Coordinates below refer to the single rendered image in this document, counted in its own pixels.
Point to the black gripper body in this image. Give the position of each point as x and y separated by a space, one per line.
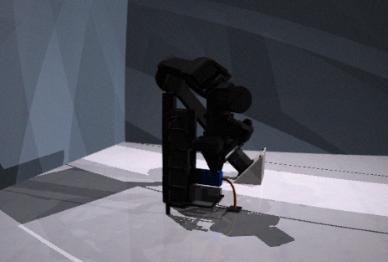
212 141

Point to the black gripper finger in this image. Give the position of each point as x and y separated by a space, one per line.
223 156
213 161

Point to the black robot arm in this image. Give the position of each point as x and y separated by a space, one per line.
179 75

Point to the blue and black plug with orange cord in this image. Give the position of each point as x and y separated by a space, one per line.
205 177

